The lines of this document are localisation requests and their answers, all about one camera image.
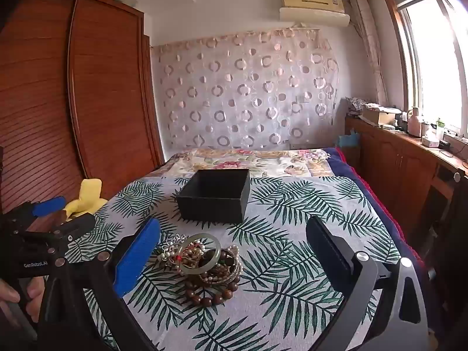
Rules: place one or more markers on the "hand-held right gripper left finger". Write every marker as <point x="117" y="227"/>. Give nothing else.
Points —
<point x="135" y="263"/>

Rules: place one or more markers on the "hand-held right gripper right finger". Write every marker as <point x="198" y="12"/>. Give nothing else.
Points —
<point x="329" y="252"/>

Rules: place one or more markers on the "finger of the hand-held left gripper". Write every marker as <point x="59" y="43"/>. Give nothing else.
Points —
<point x="78" y="223"/>
<point x="49" y="206"/>

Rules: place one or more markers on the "silver pearl hairpin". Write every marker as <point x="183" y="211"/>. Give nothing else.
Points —
<point x="170" y="248"/>

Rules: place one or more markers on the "pale green jade bangle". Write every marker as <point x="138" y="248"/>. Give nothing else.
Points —
<point x="216" y="259"/>

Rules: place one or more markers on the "black cardboard box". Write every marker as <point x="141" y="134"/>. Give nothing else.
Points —
<point x="212" y="208"/>

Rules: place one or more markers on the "person's left hand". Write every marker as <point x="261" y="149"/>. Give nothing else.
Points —
<point x="36" y="296"/>

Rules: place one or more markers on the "yellow plush toy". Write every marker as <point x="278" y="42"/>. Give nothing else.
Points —
<point x="87" y="197"/>

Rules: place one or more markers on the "green leaf print sheet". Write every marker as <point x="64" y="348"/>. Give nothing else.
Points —
<point x="278" y="270"/>

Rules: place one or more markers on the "dark blue blanket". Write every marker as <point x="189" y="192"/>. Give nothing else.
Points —
<point x="365" y="190"/>

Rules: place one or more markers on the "brown wooden cabinet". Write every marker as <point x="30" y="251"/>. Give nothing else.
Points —
<point x="387" y="161"/>

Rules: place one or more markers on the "blue bag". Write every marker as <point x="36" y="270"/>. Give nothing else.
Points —
<point x="349" y="139"/>

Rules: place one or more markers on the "brown wooden wardrobe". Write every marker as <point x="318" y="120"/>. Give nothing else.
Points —
<point x="109" y="98"/>

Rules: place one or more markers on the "floral blanket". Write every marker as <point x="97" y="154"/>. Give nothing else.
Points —
<point x="234" y="159"/>

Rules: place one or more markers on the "open cardboard box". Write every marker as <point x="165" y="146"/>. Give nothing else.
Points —
<point x="376" y="117"/>

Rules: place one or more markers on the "white tissue box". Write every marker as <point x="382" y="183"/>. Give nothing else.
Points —
<point x="430" y="142"/>

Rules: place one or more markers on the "crumpled patterned cloth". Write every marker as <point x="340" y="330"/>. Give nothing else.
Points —
<point x="356" y="104"/>

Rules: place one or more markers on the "white cup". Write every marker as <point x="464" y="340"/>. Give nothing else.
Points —
<point x="425" y="129"/>

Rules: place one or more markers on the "green cap bottle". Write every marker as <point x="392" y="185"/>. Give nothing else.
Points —
<point x="439" y="129"/>

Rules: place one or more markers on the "sheer circle pattern curtain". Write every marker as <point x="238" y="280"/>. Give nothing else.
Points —
<point x="237" y="98"/>

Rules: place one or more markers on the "patterned window curtain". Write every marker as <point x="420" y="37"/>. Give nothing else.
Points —
<point x="369" y="44"/>

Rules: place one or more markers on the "wooden frame window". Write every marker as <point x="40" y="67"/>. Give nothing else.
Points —
<point x="435" y="62"/>

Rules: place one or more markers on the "yellowed wall air conditioner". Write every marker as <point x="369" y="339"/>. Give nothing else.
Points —
<point x="310" y="0"/>

